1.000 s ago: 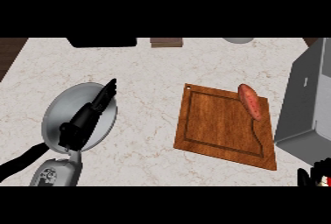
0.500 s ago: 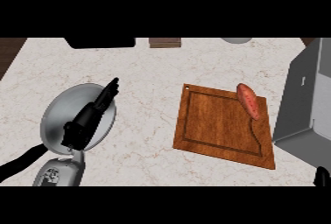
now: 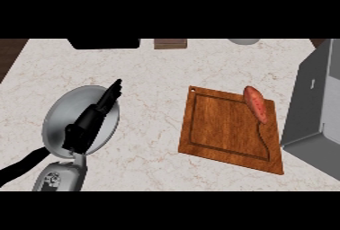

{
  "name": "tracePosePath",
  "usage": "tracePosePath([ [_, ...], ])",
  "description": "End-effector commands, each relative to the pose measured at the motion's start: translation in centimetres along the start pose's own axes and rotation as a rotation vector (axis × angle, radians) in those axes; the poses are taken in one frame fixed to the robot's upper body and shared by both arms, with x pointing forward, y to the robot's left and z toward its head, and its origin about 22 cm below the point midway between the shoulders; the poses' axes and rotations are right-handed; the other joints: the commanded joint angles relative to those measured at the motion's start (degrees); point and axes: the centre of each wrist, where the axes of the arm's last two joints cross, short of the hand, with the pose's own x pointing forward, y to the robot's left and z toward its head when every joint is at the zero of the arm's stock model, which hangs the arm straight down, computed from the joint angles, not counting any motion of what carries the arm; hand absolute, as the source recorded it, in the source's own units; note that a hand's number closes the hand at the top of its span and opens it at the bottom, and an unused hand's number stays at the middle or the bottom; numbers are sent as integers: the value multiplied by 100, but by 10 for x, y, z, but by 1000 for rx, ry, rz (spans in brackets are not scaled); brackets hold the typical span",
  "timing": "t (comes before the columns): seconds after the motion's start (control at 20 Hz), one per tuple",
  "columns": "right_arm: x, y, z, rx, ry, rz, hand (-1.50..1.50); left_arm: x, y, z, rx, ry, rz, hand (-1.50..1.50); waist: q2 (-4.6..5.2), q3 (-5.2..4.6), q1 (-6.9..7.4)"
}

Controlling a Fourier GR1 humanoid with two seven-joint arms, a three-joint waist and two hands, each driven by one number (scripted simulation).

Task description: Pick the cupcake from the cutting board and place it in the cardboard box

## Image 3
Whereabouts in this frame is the brown wooden cutting board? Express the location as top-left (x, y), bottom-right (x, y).
top-left (176, 85), bottom-right (286, 176)

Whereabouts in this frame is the grey open box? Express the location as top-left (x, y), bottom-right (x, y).
top-left (281, 38), bottom-right (340, 181)

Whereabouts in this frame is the orange-red sweet potato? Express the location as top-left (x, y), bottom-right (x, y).
top-left (243, 85), bottom-right (270, 126)

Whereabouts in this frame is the brown wooden block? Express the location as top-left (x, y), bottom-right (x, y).
top-left (153, 38), bottom-right (190, 50)

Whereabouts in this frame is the black appliance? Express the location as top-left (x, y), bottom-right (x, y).
top-left (67, 38), bottom-right (142, 50)

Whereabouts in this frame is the grey round bowl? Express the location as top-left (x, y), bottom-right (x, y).
top-left (228, 38), bottom-right (262, 46)

